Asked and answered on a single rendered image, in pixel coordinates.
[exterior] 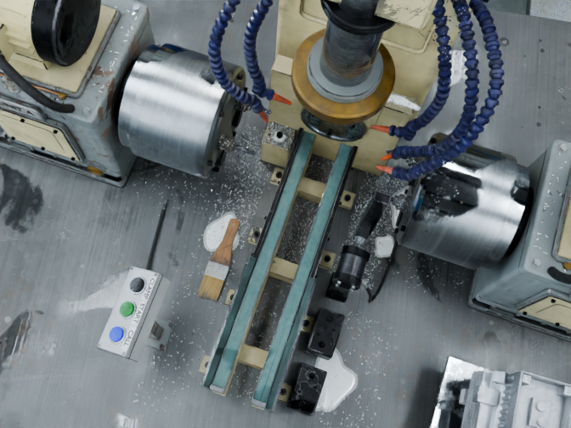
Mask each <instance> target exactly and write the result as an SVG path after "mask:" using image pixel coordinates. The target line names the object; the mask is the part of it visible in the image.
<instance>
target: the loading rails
mask: <svg viewBox="0 0 571 428"><path fill-rule="evenodd" d="M303 130H304V129H303V128H301V127H300V128H299V131H298V133H297V137H296V139H295V142H294V144H293V147H291V153H290V155H289V158H288V161H287V163H286V165H285V170H284V169H281V168H278V167H275V168H274V171H273V173H272V176H271V178H270V183H272V184H274V185H277V186H278V188H277V190H276V193H275V196H274V199H273V202H272V204H271V206H270V209H269V213H268V215H267V216H265V218H264V219H265V223H264V225H263V228H258V227H255V226H253V227H252V230H251V232H250V235H249V237H248V240H247V242H248V243H250V244H253V245H255V246H256V248H255V250H254V252H253V253H252V254H251V256H248V257H247V260H246V264H245V266H244V268H243V271H242V274H241V276H240V280H239V283H238V284H237V287H236V290H233V289H229V292H228V294H227V296H226V299H225V301H224V305H225V306H226V307H229V310H228V312H227V314H226V317H225V320H224V321H223V326H222V328H221V330H220V333H219V336H218V339H217V342H216V344H215V347H214V349H213V351H212V355H211V356H207V355H205V356H204V358H203V360H202V362H201V366H200V368H199V372H200V373H202V374H204V376H203V379H202V381H201V386H202V387H203V388H204V389H206V390H208V391H212V392H214V393H217V394H219V395H222V396H226V393H227V390H228V389H229V384H230V381H231V379H232V377H233V374H234V371H235V367H236V365H237V363H238V362H239V363H243V364H245V365H248V366H251V367H253V368H255V369H260V370H262V373H261V375H260V378H259V381H258V383H257V388H256V390H255V393H254V395H253V398H252V402H251V406H253V407H255V408H260V409H261V410H265V411H268V412H270V413H273V412H274V409H275V406H276V403H277V401H280V402H283V403H288V400H289V397H290V395H291V390H292V385H289V384H286V383H284V380H285V377H286V373H287V370H288V368H289V365H290V362H291V358H292V355H293V353H294V350H295V347H296V344H297V340H298V337H299V335H300V332H302V333H304V334H306V335H310V333H311V330H312V328H313V324H314V320H315V318H314V317H311V316H308V315H306V314H307V311H308V307H309V304H310V302H311V299H312V296H313V293H314V289H315V286H316V284H317V281H318V280H317V276H318V275H316V272H317V269H318V267H320V268H323V269H326V270H329V271H331V269H332V265H333V262H334V260H335V257H336V254H335V253H332V252H329V251H325V250H324V248H325V244H326V241H329V240H330V238H328V236H329V233H330V231H331V226H332V223H333V221H334V218H335V215H336V211H337V208H338V206H340V207H342V208H345V209H348V210H351V208H352V205H353V201H354V198H355V195H356V194H355V193H352V192H349V191H347V190H344V188H345V185H346V182H347V180H348V175H349V173H350V170H353V167H352V164H353V160H354V157H355V156H356V153H357V150H358V146H355V145H354V147H351V146H348V145H346V144H340V147H339V150H338V152H337V154H336V159H335V161H334V164H333V167H332V169H331V174H330V176H329V178H328V181H327V184H325V183H322V182H319V181H316V180H313V179H311V178H308V177H304V175H305V172H306V170H307V168H308V163H309V161H310V158H311V156H312V153H313V149H314V142H315V138H316V135H315V134H312V133H310V132H305V131H303ZM352 150H353V151H352ZM351 152H352V154H351ZM349 157H350V158H349ZM345 169H346V170H345ZM343 174H344V175H343ZM340 184H341V185H340ZM339 187H340V188H339ZM338 189H339V190H338ZM337 192H338V193H337ZM297 197H300V198H303V199H305V200H310V201H313V202H315V203H318V204H319V208H318V210H317V213H316V216H315V219H314V223H313V225H312V227H311V230H310V233H309V236H308V240H307V243H306V245H305V248H304V250H303V253H302V257H301V260H300V262H299V265H298V264H296V263H294V262H289V261H287V260H284V259H281V258H278V257H277V256H276V253H277V250H278V249H279V246H280V242H281V239H282V237H283V234H284V232H285V229H286V225H287V223H288V220H289V217H290V215H291V211H292V208H293V206H294V204H295V201H296V198H297ZM334 202H335V203H334ZM332 207H333V208H332ZM328 220H329V221H328ZM326 225H327V226H326ZM322 237H323V238H322ZM320 242H321V243H320ZM317 252H318V253H317ZM316 255H317V256H316ZM315 257H316V258H315ZM311 270H312V271H311ZM309 275H310V276H309ZM268 276H270V277H273V278H276V279H279V280H282V281H285V282H287V283H290V284H292V285H291V289H290V292H289V295H288V297H287V299H286V302H285V306H284V309H283V312H282V314H281V317H280V321H279V323H278V326H277V329H276V331H275V334H274V339H273V341H272V344H271V347H270V348H269V351H268V352H267V351H265V350H263V349H260V348H257V347H254V346H251V345H248V344H246V343H245V341H246V337H247V334H248V332H249V329H250V327H251V324H252V320H253V318H254V315H255V312H256V310H257V306H258V303H259V301H260V298H261V296H262V293H263V289H264V286H265V285H266V282H267V279H268ZM305 288H306V289H305ZM303 292H304V293H303ZM300 302H301V303H300ZM299 305H300V306H299ZM294 320H295V321H294ZM292 325H293V326H292ZM288 338H289V339H288ZM286 343H287V344H286ZM284 350H285V351H284ZM282 355H283V356H282ZM280 360H281V361H280ZM277 370H278V371H277ZM276 373H277V374H276ZM273 383H274V384H273ZM271 388H272V389H271ZM269 393H270V394H269ZM266 403H267V404H266ZM265 406H266V407H265Z"/></svg>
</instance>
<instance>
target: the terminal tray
mask: <svg viewBox="0 0 571 428"><path fill-rule="evenodd" d="M525 377H529V381H525V379H524V378H525ZM507 380H508V382H507V383H506V384H505V385H504V387H505V388H506V389H505V390H504V391H503V393H504V394H505V396H504V397H502V398H501V399H502V400H503V401H504V402H503V403H502V404H501V405H500V406H501V407H502V410H500V414H501V417H499V418H498V420H499V421H500V423H499V424H497V427H498V428H570V423H571V392H570V393H567V392H566V390H567V389H570V390H571V385H570V384H566V383H563V382H560V381H557V380H552V379H548V378H546V377H542V376H539V375H536V374H530V373H528V372H524V371H518V372H514V373H513V374H509V376H508V377H507Z"/></svg>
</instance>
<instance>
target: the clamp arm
mask: <svg viewBox="0 0 571 428"><path fill-rule="evenodd" d="M391 198H392V196H391V195H389V194H384V193H382V192H379V191H376V192H375V193H374V195H373V197H372V199H371V201H370V204H369V205H368V207H367V208H366V210H365V213H364V215H363V216H362V218H361V220H360V222H359V225H358V227H357V228H356V230H355V232H354V235H353V239H354V241H355V240H356V239H357V238H356V237H358V239H357V241H361V238H362V242H363V243H364V242H365V243H366V241H367V240H368V238H369V237H370V235H371V234H372V232H373V230H374V229H375V227H376V225H377V224H378V222H379V221H380V219H381V217H382V215H383V214H384V212H385V210H386V209H387V207H388V206H389V203H390V200H391ZM365 243H364V244H365Z"/></svg>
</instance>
